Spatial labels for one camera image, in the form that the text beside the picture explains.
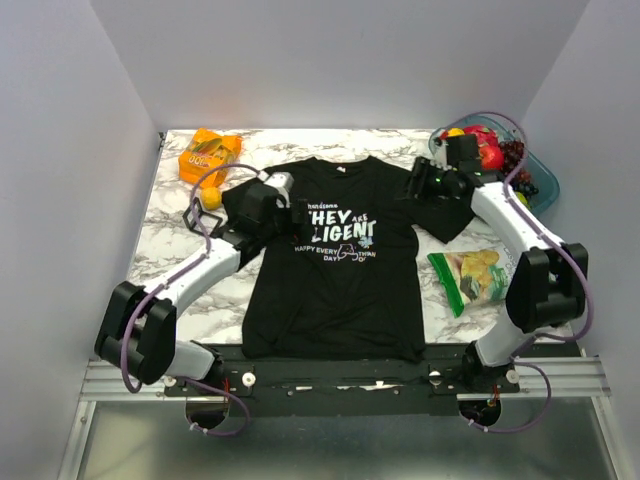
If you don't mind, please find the red apple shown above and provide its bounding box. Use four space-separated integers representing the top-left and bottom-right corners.
479 145 505 170

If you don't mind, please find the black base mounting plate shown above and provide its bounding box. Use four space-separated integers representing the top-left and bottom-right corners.
164 342 584 419

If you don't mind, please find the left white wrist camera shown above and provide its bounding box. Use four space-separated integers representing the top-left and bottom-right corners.
264 172 294 208

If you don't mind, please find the green chips bag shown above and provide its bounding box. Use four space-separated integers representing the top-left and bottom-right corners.
427 249 515 317

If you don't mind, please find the black printed t-shirt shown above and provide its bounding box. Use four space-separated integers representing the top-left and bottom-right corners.
242 157 474 362

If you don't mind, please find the yellow lemon in basket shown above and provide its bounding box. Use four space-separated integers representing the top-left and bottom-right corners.
447 128 465 138

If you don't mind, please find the loose yellow lemon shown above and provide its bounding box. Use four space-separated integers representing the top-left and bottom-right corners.
200 187 222 211

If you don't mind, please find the black brooch display box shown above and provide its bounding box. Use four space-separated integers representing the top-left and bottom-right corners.
182 197 224 237

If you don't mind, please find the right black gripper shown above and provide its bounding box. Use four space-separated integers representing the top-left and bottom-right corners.
394 156 458 211

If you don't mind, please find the teal plastic fruit basket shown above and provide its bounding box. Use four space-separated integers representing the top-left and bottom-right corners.
428 111 560 216

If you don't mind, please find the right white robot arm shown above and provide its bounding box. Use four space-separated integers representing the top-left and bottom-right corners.
403 135 594 392

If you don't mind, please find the lime green fruit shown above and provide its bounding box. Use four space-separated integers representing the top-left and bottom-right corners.
515 192 530 209

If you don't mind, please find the dark purple grape bunch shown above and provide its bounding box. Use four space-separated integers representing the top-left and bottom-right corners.
499 140 539 201

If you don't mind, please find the orange snack bag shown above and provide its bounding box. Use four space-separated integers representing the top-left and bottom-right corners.
178 128 243 184

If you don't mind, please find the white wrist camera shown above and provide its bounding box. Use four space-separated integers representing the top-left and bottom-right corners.
433 138 448 170
264 172 294 208

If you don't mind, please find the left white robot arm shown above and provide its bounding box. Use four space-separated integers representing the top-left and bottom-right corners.
94 173 307 395

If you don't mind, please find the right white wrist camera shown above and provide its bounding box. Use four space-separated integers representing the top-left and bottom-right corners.
433 138 448 170

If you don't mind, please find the red dragon fruit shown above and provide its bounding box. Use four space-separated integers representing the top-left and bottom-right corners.
463 125 500 147

